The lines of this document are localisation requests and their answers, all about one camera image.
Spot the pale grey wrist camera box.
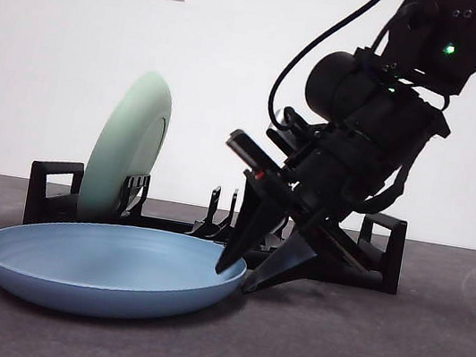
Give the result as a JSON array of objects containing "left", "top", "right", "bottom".
[{"left": 272, "top": 106, "right": 298, "bottom": 130}]

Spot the long black arm cable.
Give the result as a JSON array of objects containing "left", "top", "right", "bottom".
[{"left": 264, "top": 0, "right": 395, "bottom": 140}]

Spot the black plastic plate rack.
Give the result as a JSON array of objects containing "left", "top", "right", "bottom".
[{"left": 20, "top": 154, "right": 410, "bottom": 296}]

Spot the light blue plate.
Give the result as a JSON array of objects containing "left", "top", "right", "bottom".
[{"left": 0, "top": 203, "right": 251, "bottom": 340}]

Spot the pale green plate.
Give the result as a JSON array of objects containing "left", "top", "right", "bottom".
[{"left": 73, "top": 62, "right": 178, "bottom": 234}]

